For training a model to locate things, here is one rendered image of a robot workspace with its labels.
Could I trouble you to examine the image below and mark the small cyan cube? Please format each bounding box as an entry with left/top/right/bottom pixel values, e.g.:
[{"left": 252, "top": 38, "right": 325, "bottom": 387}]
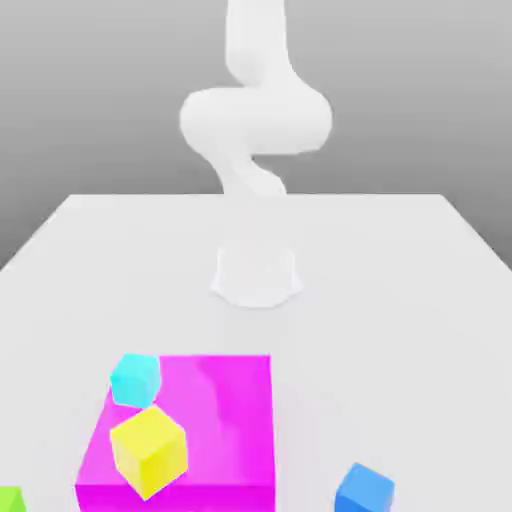
[{"left": 109, "top": 352, "right": 162, "bottom": 410}]

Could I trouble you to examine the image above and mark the small yellow cube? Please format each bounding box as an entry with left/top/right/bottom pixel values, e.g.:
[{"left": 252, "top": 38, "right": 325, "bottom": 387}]
[{"left": 109, "top": 404, "right": 189, "bottom": 502}]

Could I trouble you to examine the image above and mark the small blue cube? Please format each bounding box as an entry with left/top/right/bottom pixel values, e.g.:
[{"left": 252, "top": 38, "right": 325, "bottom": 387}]
[{"left": 334, "top": 462, "right": 396, "bottom": 512}]

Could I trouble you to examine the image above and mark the small green cube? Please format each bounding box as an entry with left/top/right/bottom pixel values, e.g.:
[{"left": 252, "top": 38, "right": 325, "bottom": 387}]
[{"left": 0, "top": 485, "right": 28, "bottom": 512}]

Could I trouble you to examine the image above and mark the large magenta box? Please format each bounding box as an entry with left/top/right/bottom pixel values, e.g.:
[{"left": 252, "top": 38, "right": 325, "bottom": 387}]
[{"left": 74, "top": 354, "right": 278, "bottom": 512}]

